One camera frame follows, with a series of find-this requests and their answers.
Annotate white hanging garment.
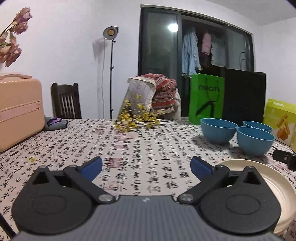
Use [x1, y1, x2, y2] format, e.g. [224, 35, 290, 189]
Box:
[210, 39, 227, 67]

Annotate black paper bag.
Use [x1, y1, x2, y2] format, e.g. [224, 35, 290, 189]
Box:
[222, 52, 267, 124]

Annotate blue bowl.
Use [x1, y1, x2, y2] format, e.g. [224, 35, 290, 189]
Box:
[243, 120, 273, 133]
[236, 126, 275, 156]
[200, 118, 238, 144]

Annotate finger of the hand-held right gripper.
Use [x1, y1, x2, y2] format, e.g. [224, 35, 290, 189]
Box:
[273, 149, 296, 171]

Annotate dried pink flowers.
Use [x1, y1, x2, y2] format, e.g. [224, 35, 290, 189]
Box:
[0, 7, 33, 67]

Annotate pink hanging garment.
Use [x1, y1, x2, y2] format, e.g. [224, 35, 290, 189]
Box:
[202, 32, 213, 56]

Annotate yellow-green snack box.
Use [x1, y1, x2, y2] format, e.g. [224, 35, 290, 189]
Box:
[263, 98, 296, 146]

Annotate studio light on stand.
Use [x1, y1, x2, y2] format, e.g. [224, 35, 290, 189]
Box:
[102, 25, 119, 119]

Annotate dark sliding glass door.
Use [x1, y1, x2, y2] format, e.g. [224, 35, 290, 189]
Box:
[138, 6, 255, 117]

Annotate pink hard case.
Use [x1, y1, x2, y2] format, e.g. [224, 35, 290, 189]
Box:
[0, 74, 45, 152]

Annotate calligraphy printed tablecloth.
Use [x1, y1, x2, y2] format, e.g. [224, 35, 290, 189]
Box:
[0, 118, 296, 241]

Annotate yellow flower branch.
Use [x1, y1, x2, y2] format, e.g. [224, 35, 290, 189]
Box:
[113, 95, 163, 133]

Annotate light blue hanging shirt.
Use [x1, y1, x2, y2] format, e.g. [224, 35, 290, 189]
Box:
[181, 29, 202, 78]

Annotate dark wooden chair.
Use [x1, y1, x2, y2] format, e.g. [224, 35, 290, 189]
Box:
[51, 82, 82, 119]

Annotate red patterned throw blanket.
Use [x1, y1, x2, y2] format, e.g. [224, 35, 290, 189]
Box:
[126, 73, 177, 116]

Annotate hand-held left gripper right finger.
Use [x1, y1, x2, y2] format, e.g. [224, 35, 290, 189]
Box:
[177, 156, 260, 205]

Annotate purple cloth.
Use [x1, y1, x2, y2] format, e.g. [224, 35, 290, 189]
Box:
[44, 116, 68, 131]

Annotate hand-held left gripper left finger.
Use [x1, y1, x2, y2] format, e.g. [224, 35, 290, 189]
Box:
[31, 156, 116, 205]

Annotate cream round plate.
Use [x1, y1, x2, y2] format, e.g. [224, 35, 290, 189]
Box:
[218, 159, 296, 234]

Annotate green paper bag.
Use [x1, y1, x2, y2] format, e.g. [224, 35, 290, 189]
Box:
[188, 73, 225, 126]

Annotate beige jacket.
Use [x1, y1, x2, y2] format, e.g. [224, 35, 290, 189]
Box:
[173, 89, 183, 119]

